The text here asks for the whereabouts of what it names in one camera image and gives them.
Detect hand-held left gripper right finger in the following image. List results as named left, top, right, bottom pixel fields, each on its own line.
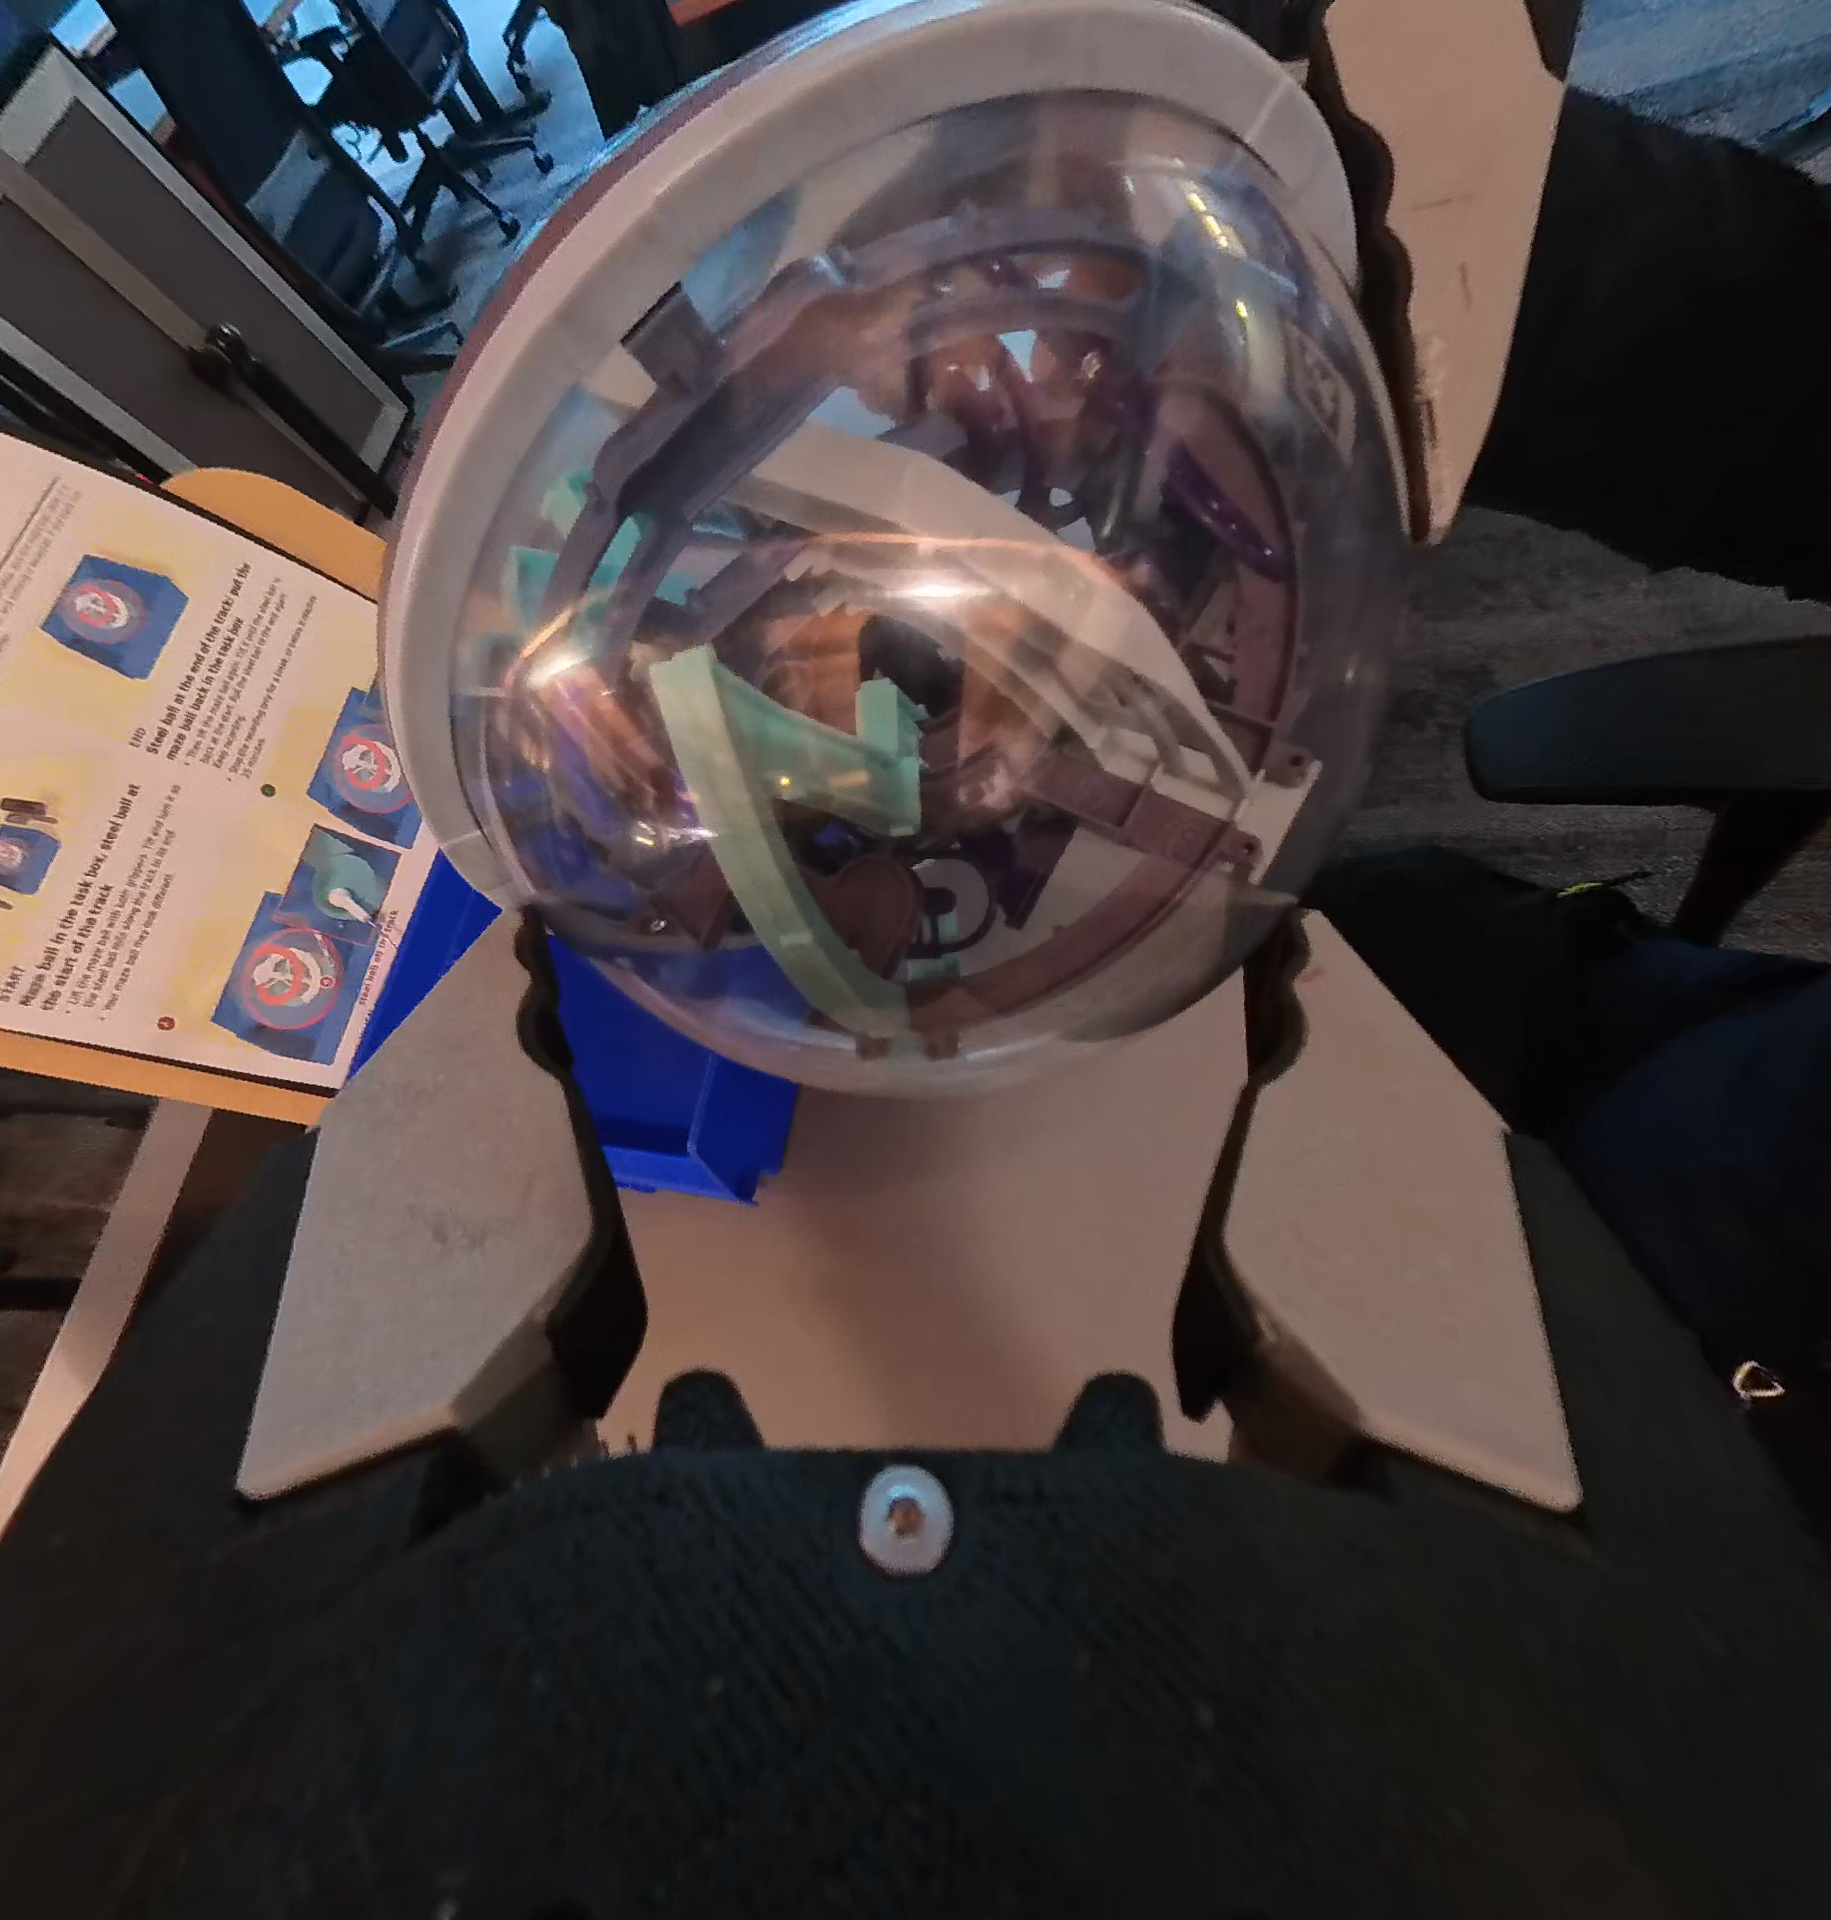
left=1171, top=906, right=1587, bottom=1519

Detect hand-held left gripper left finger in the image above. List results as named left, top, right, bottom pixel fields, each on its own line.
left=231, top=906, right=652, bottom=1502

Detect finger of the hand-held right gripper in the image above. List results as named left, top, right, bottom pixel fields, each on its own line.
left=1302, top=0, right=1575, bottom=549

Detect clear plastic maze ball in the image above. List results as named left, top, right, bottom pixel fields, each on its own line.
left=384, top=0, right=1422, bottom=1104

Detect blue plastic bin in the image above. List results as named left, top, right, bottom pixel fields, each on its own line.
left=348, top=882, right=800, bottom=1209

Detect person's dark trousers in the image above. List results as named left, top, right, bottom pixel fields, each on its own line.
left=1304, top=847, right=1831, bottom=1444

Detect black armrest chair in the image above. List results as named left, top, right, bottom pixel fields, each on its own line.
left=1462, top=631, right=1831, bottom=949

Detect printed instruction sheet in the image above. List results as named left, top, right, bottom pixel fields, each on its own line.
left=0, top=413, right=442, bottom=1095

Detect grey equipment case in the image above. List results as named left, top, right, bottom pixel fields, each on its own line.
left=0, top=37, right=415, bottom=523

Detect black office chair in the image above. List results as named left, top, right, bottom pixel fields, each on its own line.
left=278, top=0, right=555, bottom=250

